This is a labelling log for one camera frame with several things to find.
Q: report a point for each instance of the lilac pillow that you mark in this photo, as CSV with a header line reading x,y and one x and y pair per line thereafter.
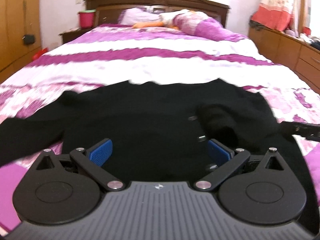
x,y
136,15

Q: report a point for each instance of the black knit sweater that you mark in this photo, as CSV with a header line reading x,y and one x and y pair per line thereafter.
x,y
154,130

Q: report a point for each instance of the dark wooden headboard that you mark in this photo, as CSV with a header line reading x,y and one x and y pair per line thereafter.
x,y
108,11

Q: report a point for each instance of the clothes pile on cabinet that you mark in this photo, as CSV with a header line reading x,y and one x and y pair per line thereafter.
x,y
313,41

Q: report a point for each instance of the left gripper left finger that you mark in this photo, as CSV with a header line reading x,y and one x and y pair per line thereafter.
x,y
59,189

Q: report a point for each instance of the wooden wardrobe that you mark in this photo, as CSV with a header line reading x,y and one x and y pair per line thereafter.
x,y
18,17

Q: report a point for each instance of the red plastic bucket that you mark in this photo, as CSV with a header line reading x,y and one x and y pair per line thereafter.
x,y
86,18

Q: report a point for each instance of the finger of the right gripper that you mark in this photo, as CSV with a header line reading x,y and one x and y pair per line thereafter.
x,y
305,130

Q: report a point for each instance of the purple floral bed quilt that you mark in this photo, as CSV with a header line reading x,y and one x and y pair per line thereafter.
x,y
199,51

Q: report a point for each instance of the red item on floor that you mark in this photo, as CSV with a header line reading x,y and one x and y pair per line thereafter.
x,y
39,54

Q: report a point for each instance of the floral coral curtain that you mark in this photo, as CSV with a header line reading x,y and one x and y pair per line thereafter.
x,y
283,15

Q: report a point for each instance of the dark wooden nightstand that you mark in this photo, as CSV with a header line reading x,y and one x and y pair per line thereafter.
x,y
73,34

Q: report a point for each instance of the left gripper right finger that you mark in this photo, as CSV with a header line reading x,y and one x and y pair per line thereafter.
x,y
258,189

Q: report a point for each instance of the white orange plush duck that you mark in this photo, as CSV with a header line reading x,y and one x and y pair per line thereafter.
x,y
165,20

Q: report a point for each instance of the wooden drawer cabinet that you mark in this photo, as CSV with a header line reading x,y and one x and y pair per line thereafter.
x,y
289,51

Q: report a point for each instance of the small black hanging bag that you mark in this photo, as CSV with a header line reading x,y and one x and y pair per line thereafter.
x,y
28,39

